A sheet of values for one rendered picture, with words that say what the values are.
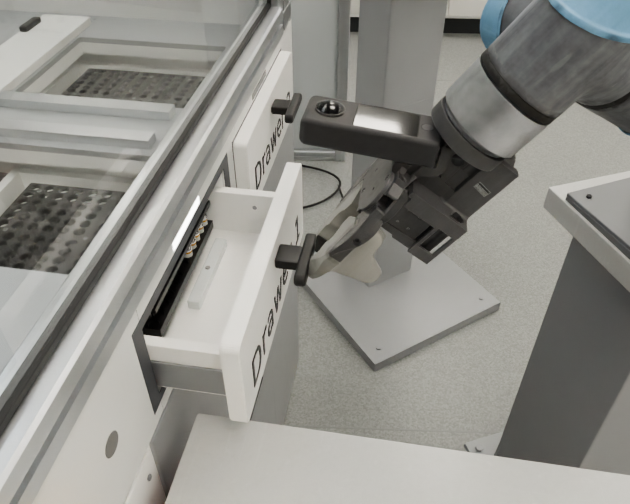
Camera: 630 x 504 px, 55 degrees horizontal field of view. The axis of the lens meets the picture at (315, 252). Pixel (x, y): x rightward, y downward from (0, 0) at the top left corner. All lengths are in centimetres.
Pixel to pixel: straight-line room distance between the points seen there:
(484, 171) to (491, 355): 128
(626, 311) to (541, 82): 61
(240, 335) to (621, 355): 69
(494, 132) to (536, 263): 163
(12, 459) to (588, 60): 44
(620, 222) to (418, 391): 84
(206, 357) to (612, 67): 39
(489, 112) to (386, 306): 135
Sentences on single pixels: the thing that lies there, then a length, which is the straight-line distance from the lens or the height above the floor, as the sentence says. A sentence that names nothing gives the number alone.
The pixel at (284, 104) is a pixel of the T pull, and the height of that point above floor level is 91.
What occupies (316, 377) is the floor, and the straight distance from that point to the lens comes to 166.
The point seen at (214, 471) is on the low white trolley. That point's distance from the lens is 64.
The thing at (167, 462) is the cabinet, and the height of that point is 73.
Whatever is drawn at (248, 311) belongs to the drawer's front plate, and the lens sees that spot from 54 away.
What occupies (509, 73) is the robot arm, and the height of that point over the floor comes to 113.
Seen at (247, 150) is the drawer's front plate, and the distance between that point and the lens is 77.
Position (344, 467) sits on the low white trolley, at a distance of 64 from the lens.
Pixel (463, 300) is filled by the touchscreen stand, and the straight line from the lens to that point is 186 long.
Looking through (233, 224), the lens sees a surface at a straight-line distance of 76.
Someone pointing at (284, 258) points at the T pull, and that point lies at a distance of 61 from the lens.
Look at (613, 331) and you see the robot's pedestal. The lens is 106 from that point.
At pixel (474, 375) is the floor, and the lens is 172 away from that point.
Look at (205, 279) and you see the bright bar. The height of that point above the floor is 85.
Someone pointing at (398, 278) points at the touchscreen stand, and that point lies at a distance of 188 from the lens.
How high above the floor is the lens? 131
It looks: 41 degrees down
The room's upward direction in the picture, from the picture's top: straight up
